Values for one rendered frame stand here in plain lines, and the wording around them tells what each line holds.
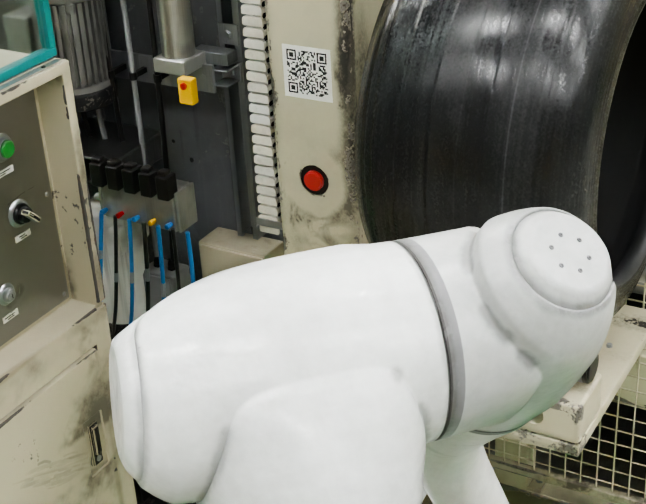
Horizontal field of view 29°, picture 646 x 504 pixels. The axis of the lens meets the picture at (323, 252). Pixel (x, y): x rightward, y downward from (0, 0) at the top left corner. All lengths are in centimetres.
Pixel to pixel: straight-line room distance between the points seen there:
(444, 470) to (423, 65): 57
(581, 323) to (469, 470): 30
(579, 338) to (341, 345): 15
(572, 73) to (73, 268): 80
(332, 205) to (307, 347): 106
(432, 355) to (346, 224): 104
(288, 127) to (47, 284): 41
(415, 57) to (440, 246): 68
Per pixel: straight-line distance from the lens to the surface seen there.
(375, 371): 73
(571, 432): 166
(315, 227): 181
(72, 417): 185
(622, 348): 187
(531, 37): 141
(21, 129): 172
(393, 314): 74
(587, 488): 238
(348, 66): 168
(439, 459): 100
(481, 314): 76
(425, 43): 145
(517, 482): 267
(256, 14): 174
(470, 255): 77
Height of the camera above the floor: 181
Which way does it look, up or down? 28 degrees down
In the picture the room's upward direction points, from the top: 3 degrees counter-clockwise
